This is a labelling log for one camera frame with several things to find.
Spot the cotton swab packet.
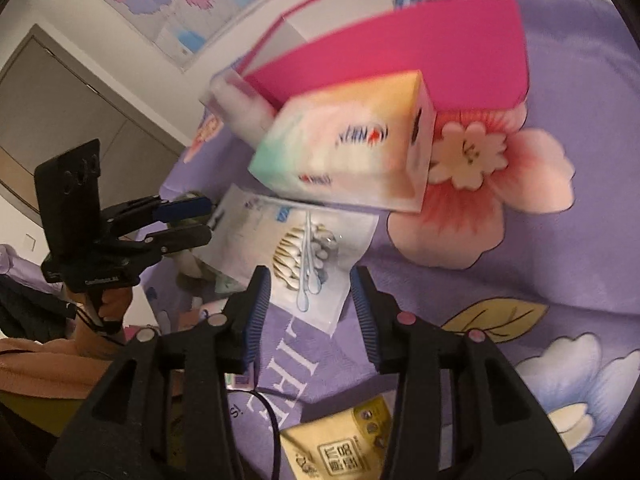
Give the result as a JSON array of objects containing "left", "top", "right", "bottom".
[{"left": 194, "top": 185, "right": 378, "bottom": 336}]

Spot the yellow tissue pack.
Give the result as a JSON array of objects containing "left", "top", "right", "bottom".
[{"left": 280, "top": 391, "right": 396, "bottom": 480}]

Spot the green plush toy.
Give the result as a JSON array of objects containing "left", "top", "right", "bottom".
[{"left": 169, "top": 250, "right": 217, "bottom": 294}]

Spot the pink sleeve left forearm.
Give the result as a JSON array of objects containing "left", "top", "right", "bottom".
[{"left": 1, "top": 336, "right": 122, "bottom": 400}]

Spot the person left hand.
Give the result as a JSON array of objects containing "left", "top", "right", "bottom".
[{"left": 63, "top": 286, "right": 134, "bottom": 360}]

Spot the white spray bottle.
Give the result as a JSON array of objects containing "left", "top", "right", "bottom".
[{"left": 200, "top": 68, "right": 277, "bottom": 150}]

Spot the grey wardrobe door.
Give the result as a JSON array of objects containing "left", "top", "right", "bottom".
[{"left": 1, "top": 26, "right": 183, "bottom": 222}]

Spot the purple floral bedsheet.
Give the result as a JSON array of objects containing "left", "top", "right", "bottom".
[{"left": 139, "top": 0, "right": 640, "bottom": 480}]

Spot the pastel tissue box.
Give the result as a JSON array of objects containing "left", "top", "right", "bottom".
[{"left": 248, "top": 70, "right": 435, "bottom": 212}]

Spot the pink cardboard box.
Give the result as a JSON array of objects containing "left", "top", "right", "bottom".
[{"left": 238, "top": 0, "right": 529, "bottom": 110}]

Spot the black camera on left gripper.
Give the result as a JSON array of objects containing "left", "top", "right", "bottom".
[{"left": 34, "top": 139, "right": 103, "bottom": 268}]

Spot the black cable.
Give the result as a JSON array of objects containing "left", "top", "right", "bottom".
[{"left": 226, "top": 386, "right": 284, "bottom": 480}]

